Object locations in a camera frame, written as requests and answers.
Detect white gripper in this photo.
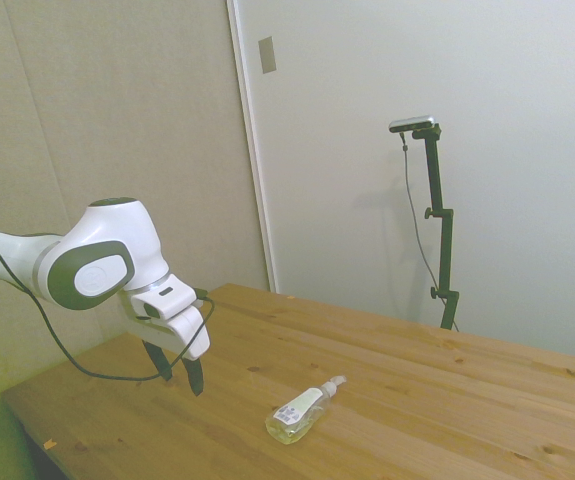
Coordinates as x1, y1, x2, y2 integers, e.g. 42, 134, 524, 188
118, 288, 213, 398

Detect silver exterior camera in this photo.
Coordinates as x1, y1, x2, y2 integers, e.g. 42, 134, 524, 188
388, 115, 439, 134

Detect clear hand sanitizer bottle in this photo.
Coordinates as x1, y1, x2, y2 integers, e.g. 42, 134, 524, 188
265, 374, 348, 446

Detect black camera stand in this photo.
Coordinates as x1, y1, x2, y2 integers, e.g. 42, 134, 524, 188
411, 125, 461, 331

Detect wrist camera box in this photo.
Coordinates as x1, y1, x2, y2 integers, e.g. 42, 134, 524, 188
130, 277, 202, 320

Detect white vertical wall trim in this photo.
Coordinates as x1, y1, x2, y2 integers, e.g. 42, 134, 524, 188
226, 0, 281, 295

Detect beige wall plate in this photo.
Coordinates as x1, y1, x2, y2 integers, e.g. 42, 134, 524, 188
258, 35, 278, 76

